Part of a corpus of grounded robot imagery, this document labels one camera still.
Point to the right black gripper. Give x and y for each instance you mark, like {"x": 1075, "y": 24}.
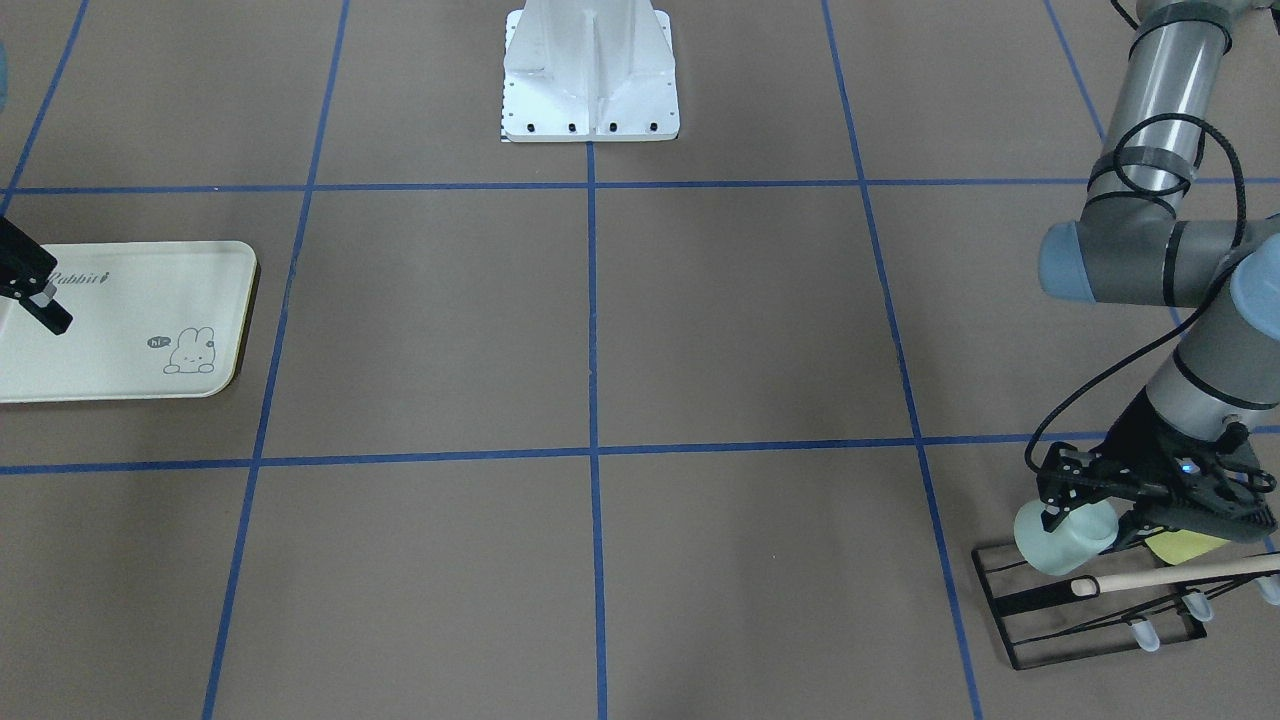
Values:
{"x": 24, "y": 272}

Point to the white pedestal column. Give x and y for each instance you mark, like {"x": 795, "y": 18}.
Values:
{"x": 589, "y": 71}

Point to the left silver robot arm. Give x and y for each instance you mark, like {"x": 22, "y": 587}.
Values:
{"x": 1165, "y": 223}

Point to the yellow cup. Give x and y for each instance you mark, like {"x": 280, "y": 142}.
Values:
{"x": 1174, "y": 547}

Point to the cream rabbit tray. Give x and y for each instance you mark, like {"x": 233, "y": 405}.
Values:
{"x": 149, "y": 320}

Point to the black wire cup rack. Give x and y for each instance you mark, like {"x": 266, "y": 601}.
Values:
{"x": 1126, "y": 601}

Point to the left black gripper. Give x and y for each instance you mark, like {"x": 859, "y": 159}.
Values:
{"x": 1143, "y": 432}

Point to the pale green cup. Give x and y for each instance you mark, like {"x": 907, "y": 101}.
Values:
{"x": 1083, "y": 534}

